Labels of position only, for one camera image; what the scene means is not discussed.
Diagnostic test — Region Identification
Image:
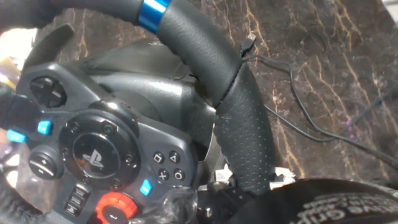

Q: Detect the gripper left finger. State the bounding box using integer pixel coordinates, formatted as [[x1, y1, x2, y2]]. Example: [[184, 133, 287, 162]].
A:
[[203, 164, 236, 192]]

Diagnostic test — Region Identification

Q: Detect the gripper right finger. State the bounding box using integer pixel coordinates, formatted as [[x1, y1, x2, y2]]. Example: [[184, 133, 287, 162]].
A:
[[269, 166, 296, 191]]

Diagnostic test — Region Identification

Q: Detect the thin black usb cable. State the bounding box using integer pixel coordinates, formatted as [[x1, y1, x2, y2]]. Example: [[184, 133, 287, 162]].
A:
[[241, 32, 398, 170]]

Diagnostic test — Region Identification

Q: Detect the clear plastic film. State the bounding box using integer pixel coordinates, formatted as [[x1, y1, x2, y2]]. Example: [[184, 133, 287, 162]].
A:
[[133, 186, 200, 224]]

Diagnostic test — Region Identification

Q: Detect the black gaming steering wheel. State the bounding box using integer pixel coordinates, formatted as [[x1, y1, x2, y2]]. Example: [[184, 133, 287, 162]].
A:
[[0, 0, 277, 224]]

